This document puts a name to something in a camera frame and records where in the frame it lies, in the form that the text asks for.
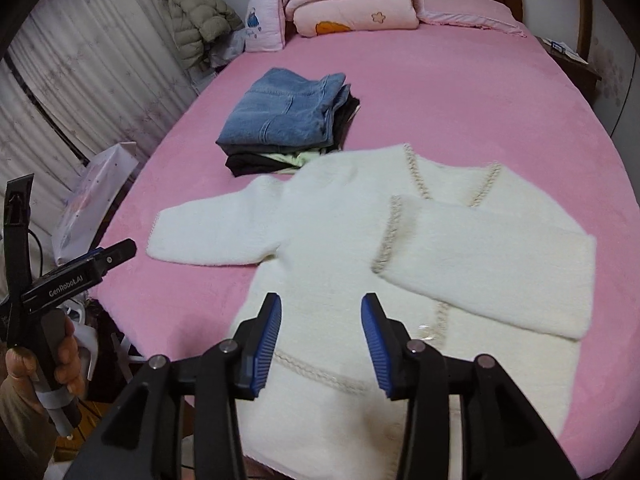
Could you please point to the folded black garment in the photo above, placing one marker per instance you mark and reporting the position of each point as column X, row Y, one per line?
column 245, row 164

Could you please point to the folded pink quilt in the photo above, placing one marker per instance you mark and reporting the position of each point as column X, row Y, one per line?
column 350, row 17

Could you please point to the white plastic stool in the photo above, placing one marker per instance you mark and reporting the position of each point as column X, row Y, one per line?
column 87, row 320

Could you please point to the wooden wall trim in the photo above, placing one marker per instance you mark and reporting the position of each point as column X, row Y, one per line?
column 584, row 15

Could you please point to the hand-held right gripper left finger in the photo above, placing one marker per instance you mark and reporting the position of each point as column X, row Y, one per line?
column 265, row 350

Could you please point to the white patterned curtain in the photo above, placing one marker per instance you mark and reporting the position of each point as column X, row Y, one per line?
column 90, row 75

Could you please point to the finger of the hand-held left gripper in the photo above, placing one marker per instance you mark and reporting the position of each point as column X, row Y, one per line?
column 17, row 240
column 117, row 255

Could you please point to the pink bed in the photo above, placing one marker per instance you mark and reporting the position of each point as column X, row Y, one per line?
column 450, row 110

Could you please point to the pale cloth bundle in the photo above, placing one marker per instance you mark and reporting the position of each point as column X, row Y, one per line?
column 227, row 50

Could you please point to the beige puffer jacket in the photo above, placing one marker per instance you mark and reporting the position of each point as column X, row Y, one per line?
column 195, row 20

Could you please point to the person's left hand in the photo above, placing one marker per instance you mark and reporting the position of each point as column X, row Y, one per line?
column 69, row 355

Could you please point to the person's left forearm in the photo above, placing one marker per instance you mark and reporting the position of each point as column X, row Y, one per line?
column 22, row 440

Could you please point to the folded blue jeans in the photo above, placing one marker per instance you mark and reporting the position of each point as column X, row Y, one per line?
column 280, row 110

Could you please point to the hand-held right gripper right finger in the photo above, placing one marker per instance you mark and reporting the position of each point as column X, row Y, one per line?
column 377, row 350

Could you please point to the folded light green garment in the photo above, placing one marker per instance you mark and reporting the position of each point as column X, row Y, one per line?
column 300, row 160

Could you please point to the pink pillow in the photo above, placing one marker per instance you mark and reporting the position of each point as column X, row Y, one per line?
column 465, row 10

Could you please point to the white fluffy sweater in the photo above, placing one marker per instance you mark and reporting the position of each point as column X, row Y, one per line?
column 325, row 240

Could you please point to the wooden nightstand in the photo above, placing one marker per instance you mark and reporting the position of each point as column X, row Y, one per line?
column 575, row 75

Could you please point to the white gift bag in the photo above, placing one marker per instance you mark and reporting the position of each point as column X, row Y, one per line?
column 95, row 195

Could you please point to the papers on nightstand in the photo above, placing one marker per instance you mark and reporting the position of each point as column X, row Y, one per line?
column 562, row 47

